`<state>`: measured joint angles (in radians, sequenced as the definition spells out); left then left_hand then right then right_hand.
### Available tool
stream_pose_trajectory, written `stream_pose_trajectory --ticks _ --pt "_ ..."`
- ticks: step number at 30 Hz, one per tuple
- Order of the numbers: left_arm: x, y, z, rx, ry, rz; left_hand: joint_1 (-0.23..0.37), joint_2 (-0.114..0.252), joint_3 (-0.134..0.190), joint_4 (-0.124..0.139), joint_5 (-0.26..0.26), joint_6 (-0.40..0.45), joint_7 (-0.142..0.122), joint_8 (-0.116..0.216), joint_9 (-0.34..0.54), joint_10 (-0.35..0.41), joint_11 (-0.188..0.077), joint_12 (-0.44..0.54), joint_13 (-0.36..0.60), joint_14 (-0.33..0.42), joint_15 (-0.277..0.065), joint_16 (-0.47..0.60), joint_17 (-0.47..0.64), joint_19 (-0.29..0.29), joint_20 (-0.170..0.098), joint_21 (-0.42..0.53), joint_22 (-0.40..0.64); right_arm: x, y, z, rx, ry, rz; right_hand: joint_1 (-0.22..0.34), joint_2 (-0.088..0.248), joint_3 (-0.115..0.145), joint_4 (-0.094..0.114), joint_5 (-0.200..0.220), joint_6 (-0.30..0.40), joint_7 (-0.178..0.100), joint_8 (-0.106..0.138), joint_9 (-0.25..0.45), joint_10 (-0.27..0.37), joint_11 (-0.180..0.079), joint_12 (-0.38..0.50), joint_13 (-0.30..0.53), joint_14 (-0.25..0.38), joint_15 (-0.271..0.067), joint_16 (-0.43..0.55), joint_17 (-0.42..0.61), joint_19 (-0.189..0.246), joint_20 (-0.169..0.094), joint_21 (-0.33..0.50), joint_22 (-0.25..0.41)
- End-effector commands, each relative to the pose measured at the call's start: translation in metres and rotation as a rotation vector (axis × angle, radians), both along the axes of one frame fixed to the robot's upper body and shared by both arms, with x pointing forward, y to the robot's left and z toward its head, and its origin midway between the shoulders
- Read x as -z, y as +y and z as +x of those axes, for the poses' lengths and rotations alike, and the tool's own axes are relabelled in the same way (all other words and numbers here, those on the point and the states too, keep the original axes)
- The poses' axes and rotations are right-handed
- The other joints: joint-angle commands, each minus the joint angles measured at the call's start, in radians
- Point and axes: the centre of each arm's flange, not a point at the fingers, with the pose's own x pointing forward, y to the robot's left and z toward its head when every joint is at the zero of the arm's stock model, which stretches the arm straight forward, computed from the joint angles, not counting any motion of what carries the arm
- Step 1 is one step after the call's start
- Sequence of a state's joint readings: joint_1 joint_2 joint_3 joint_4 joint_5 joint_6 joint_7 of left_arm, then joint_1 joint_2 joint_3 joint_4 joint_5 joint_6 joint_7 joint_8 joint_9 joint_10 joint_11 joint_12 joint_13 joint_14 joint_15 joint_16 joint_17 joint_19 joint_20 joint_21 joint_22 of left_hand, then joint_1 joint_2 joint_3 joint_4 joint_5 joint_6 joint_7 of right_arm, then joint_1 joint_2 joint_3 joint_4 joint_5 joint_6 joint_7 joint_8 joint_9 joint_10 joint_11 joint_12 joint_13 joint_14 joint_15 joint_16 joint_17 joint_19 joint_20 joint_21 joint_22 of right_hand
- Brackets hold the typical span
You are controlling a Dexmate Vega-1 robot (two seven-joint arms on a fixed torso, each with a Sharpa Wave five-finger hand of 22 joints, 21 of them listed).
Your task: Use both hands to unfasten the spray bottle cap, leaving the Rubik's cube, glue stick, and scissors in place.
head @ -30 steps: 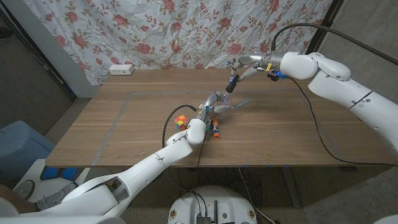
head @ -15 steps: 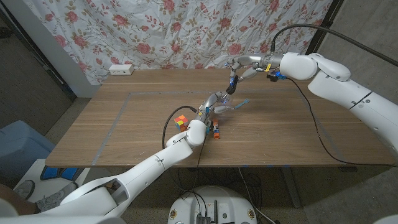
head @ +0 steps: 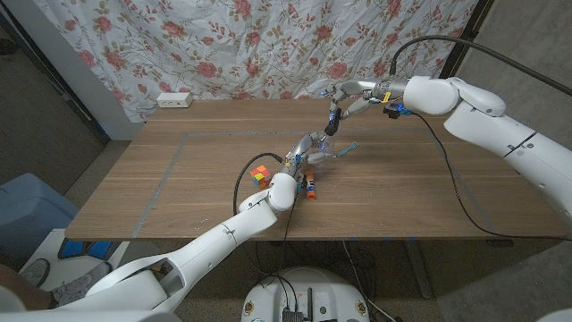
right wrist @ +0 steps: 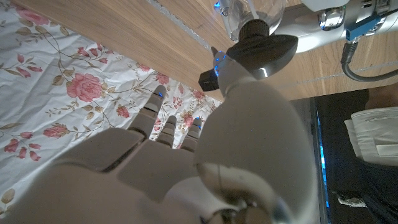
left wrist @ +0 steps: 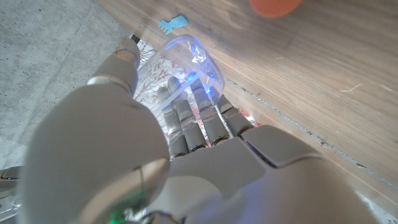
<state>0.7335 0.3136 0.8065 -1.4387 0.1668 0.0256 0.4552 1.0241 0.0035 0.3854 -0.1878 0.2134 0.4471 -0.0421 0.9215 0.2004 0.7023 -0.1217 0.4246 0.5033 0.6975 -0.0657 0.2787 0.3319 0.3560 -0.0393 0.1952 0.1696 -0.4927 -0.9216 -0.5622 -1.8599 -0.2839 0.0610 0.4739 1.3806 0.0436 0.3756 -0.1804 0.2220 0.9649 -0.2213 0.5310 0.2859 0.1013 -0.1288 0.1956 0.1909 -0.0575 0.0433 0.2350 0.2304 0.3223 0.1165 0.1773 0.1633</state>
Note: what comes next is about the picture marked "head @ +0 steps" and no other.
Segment white platform with blue pads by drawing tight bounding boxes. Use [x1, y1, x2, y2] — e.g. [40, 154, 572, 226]
[17, 228, 130, 292]

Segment multicoloured Rubik's cube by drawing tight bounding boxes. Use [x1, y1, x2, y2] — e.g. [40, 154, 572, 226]
[249, 165, 272, 190]

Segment orange glue stick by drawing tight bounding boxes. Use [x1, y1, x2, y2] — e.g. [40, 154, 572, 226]
[304, 170, 317, 200]

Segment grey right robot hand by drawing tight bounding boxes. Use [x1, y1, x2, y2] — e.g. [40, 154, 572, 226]
[320, 77, 408, 131]

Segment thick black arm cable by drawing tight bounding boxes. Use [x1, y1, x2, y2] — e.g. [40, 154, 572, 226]
[232, 152, 285, 275]
[389, 34, 572, 97]

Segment black backdrop stand pole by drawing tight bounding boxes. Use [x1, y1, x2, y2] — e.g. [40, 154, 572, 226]
[431, 0, 495, 98]

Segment white power strip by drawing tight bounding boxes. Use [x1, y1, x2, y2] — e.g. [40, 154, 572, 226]
[156, 91, 194, 109]

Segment grey table leg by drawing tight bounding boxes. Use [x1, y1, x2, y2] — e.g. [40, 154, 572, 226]
[404, 241, 433, 300]

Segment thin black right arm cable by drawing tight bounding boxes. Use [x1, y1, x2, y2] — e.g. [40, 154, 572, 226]
[409, 111, 572, 242]

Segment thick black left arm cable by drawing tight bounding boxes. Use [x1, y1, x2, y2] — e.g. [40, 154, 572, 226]
[232, 152, 285, 275]

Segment blue plastic bin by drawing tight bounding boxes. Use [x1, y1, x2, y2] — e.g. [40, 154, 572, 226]
[0, 173, 80, 258]

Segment grey sneaker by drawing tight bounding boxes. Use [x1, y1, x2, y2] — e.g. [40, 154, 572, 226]
[15, 258, 51, 290]
[48, 261, 113, 308]

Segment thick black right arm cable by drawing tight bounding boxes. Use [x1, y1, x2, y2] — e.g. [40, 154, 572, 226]
[389, 34, 572, 97]

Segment white robot torso shell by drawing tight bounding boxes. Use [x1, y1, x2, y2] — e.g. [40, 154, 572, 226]
[0, 309, 182, 322]

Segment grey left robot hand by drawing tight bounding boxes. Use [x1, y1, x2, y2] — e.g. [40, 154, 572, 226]
[282, 131, 337, 180]

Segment small blue scissors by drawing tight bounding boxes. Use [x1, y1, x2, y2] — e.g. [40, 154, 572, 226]
[335, 141, 360, 158]

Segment white floor cable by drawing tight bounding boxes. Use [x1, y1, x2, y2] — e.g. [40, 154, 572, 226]
[341, 241, 398, 322]

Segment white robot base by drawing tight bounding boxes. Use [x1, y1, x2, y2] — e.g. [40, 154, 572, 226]
[240, 267, 370, 322]

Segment person's brown limb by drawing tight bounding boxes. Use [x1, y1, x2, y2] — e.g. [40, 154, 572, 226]
[0, 263, 53, 312]

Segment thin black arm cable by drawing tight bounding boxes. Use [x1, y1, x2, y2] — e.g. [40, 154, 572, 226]
[279, 206, 299, 272]
[409, 111, 572, 242]

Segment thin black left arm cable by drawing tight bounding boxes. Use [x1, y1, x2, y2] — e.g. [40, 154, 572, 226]
[279, 206, 299, 272]

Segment black spray trigger cap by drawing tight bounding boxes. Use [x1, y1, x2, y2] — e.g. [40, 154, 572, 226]
[324, 106, 343, 137]

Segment clear spray bottle body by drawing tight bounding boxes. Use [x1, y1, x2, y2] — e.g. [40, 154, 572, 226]
[312, 135, 335, 167]

